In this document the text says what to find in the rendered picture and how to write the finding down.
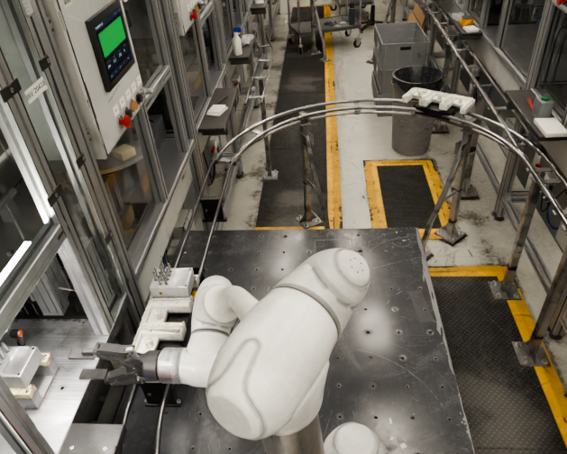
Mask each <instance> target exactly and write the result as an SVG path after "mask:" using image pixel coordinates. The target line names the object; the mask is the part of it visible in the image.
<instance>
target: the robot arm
mask: <svg viewBox="0 0 567 454"><path fill-rule="evenodd" d="M369 287H370V269H369V266H368V264H367V262H366V261H365V259H364V258H363V257H362V256H361V255H360V254H359V253H357V252H355V251H353V250H348V249H346V248H335V249H329V250H322V251H320V252H317V253H316V254H314V255H313V256H311V257H310V258H308V259H306V260H305V261H304V262H302V263H301V264H300V265H298V266H297V267H296V268H294V269H293V270H292V271H291V272H290V273H289V274H288V275H286V276H285V277H284V278H283V279H281V280H280V281H279V282H278V283H277V284H276V285H275V286H274V287H273V288H272V289H271V290H270V291H269V292H268V293H267V294H266V295H265V296H264V297H263V298H262V299H261V300H260V301H258V300H257V299H255V298H254V297H253V296H252V295H251V294H250V293H248V292H247V291H246V290H245V289H243V288H241V287H239V286H232V284H231V282H230V281H229V280H228V279H227V278H225V277H221V276H211V277H208V278H206V279H205V280H204V281H203V282H202V283H201V285H200V286H199V288H198V290H197V293H196V297H195V302H194V306H193V312H192V321H191V336H190V340H189V343H188V345H187V348H182V347H181V348H164V349H163V350H148V351H147V352H145V353H139V352H136V351H135V350H134V349H135V346H134V345H120V344H112V343H104V342H97V343H96V346H95V347H94V348H84V349H71V351H70V353H69V356H68V359H95V358H100V359H106V360H110V361H113V362H116V363H119V364H120V365H121V366H124V368H118V369H116V370H112V371H109V372H108V369H98V368H83V369H82V371H81V373H80V376H79V380H104V381H105V382H104V383H105V384H107V385H108V382H110V384H109V385H110V386H119V385H129V384H142V385H143V384H144V383H145V380H159V381H160V382H161V383H162V384H186V385H190V386H196V387H206V400H207V404H208V407H209V410H210V412H211V413H212V415H213V416H214V417H215V419H216V420H217V421H218V422H219V423H220V424H221V425H222V426H223V427H224V428H225V429H226V430H228V431H229V432H230V433H232V434H233V435H235V436H237V437H240V438H243V439H247V440H261V439H262V441H263V445H264V448H265V450H266V454H388V451H387V448H386V446H385V444H384V442H383V440H382V439H381V437H380V436H379V435H378V433H376V432H375V431H373V430H372V429H370V428H369V427H367V426H365V425H362V424H359V423H357V422H347V423H344V424H342V425H340V426H338V427H337V428H335V429H334V430H333V431H332V432H331V433H330V434H329V435H328V437H327V438H326V440H325V443H323V437H322V432H321V427H320V422H319V417H318V412H319V410H320V408H321V405H322V402H323V395H324V389H325V380H326V376H327V372H328V368H329V358H330V355H331V352H332V350H333V348H334V345H335V343H336V342H337V341H338V339H339V338H340V336H341V334H342V332H343V330H344V328H345V326H346V324H347V323H348V321H349V320H350V318H351V317H352V314H353V308H354V307H355V306H357V305H358V304H360V303H361V302H362V300H363V298H364V297H365V295H366V294H367V292H368V289H369ZM237 317H238V318H239V319H240V323H239V324H238V325H237V326H236V328H235V329H234V330H233V332H232V333H231V335H230V332H231V329H232V327H233V326H234V323H235V321H236V318H237ZM125 357H127V358H126V360H125V361H124V359H125ZM116 379H117V380H116ZM115 380H116V381H115Z"/></svg>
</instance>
